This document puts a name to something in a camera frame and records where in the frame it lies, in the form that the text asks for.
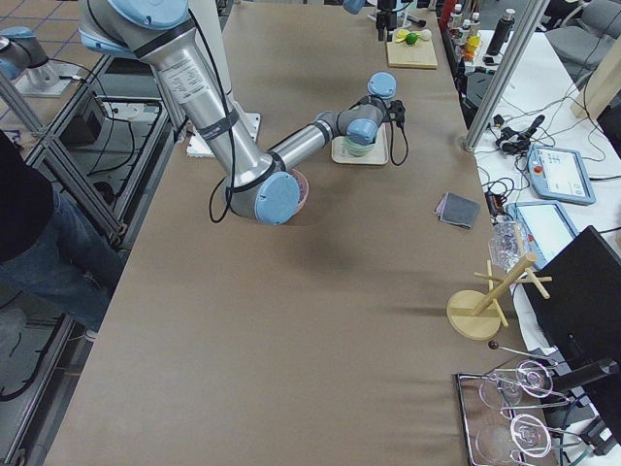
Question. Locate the green bowl on tray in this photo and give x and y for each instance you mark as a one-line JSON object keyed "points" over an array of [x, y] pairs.
{"points": [[357, 152]]}

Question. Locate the standing person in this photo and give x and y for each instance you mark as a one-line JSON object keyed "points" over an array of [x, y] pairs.
{"points": [[49, 248]]}

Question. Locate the green lime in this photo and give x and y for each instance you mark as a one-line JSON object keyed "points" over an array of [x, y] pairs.
{"points": [[411, 38]]}

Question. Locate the teach pendant lower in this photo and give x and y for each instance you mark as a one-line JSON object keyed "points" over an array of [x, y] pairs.
{"points": [[548, 226]]}

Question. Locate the white garlic bulb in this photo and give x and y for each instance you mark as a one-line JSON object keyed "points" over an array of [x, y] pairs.
{"points": [[425, 35]]}

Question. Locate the cream serving tray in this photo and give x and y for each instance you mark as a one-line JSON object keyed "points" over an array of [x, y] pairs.
{"points": [[378, 156]]}

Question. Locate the aluminium frame post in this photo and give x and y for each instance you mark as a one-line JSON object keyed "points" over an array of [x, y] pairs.
{"points": [[520, 39]]}

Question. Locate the black water bottle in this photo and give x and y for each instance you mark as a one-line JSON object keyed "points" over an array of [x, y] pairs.
{"points": [[501, 32]]}

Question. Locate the wire glass rack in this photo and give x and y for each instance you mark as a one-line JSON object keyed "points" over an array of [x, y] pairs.
{"points": [[515, 414]]}

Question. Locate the black monitor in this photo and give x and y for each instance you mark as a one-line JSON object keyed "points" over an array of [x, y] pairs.
{"points": [[581, 316]]}

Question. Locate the pink bowl with ice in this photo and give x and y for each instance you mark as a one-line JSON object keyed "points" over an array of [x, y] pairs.
{"points": [[304, 189]]}

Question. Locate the grey and pink cloth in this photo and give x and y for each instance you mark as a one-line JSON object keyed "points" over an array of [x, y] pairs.
{"points": [[457, 210]]}

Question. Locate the teach pendant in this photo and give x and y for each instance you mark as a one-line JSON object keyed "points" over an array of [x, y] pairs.
{"points": [[559, 174], [548, 226]]}

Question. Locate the clear glass cup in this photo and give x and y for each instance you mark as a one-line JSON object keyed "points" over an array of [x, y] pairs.
{"points": [[508, 243]]}

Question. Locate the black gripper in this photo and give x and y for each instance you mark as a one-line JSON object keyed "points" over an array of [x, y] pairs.
{"points": [[382, 21], [360, 141]]}

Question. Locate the green bowl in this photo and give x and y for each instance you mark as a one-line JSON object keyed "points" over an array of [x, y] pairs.
{"points": [[349, 142], [357, 152]]}

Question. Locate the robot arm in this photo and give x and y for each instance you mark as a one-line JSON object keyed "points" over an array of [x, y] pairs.
{"points": [[259, 184], [354, 7]]}

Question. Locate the teach pendant upper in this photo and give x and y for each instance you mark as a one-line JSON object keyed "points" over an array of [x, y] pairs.
{"points": [[559, 174]]}

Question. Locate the wooden cutting board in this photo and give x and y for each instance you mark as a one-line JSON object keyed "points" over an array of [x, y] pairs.
{"points": [[419, 56]]}

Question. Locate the wooden mug tree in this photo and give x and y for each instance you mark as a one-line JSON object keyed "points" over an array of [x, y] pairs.
{"points": [[479, 316]]}

